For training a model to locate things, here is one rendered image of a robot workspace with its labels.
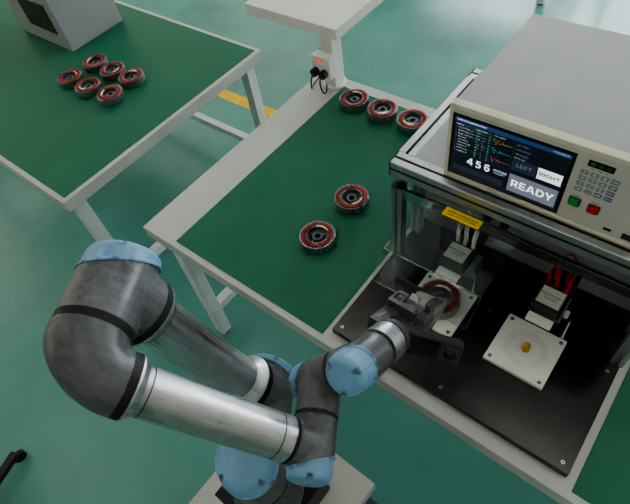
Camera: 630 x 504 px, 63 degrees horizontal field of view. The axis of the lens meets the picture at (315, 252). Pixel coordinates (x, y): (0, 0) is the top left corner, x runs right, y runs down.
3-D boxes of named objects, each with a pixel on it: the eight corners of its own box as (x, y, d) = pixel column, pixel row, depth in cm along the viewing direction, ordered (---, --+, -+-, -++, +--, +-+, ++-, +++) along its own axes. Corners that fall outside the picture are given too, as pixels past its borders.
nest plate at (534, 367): (540, 391, 123) (541, 389, 122) (482, 358, 130) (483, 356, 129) (566, 344, 130) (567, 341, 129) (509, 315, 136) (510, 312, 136)
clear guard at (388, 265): (464, 330, 110) (467, 316, 105) (370, 279, 121) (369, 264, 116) (532, 229, 123) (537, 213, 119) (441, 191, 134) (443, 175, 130)
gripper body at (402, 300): (402, 287, 104) (371, 308, 95) (440, 307, 100) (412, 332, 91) (392, 317, 107) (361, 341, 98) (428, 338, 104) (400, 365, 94)
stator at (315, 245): (325, 260, 157) (323, 252, 155) (294, 248, 162) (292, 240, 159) (342, 234, 163) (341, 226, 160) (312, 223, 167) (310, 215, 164)
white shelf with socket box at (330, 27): (347, 149, 187) (335, 29, 151) (271, 117, 203) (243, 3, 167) (400, 96, 201) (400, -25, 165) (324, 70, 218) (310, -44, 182)
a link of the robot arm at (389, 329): (401, 342, 87) (388, 378, 91) (413, 332, 91) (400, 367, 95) (364, 321, 91) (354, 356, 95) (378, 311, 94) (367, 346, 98)
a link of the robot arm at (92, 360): (19, 382, 61) (349, 484, 80) (58, 303, 68) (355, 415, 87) (6, 405, 69) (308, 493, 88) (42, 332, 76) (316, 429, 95)
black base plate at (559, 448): (565, 478, 113) (568, 475, 112) (332, 332, 142) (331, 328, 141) (640, 321, 133) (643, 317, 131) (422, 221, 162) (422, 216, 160)
